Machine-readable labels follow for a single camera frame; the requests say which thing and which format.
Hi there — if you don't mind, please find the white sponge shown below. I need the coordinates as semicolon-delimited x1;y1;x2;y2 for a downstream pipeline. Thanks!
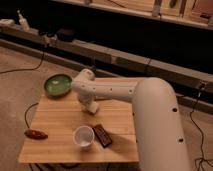
83;102;99;114

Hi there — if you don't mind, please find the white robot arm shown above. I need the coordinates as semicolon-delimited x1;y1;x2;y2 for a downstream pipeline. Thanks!
71;69;191;171

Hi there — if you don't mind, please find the green bowl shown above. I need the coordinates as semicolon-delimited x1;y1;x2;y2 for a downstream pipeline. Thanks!
43;74;72;98

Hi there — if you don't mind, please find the white paper cup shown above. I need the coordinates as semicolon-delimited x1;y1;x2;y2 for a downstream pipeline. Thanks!
73;126;95;149

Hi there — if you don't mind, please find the dark brown rectangular block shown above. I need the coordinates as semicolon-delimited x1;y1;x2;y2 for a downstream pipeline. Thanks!
93;124;112;148

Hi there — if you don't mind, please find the red-brown oblong object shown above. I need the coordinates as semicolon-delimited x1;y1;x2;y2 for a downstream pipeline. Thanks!
24;129;48;140

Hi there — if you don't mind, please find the black round object on ledge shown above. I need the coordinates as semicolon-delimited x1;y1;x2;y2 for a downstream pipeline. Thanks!
56;28;75;42

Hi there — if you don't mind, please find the white spray bottle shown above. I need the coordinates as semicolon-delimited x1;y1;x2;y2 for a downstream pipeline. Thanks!
17;11;30;31

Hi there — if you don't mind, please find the black cable under table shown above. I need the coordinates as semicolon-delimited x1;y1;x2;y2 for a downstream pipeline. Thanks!
23;102;40;130

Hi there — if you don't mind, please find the black cable on left floor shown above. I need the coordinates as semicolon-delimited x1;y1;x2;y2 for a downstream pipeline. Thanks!
0;43;47;76

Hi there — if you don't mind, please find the black cable on floor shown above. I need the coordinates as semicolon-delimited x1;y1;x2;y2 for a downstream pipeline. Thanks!
0;43;47;76
189;84;213;171

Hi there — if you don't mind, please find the black cable on right floor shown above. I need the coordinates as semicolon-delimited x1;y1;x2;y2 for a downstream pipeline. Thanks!
189;84;213;171

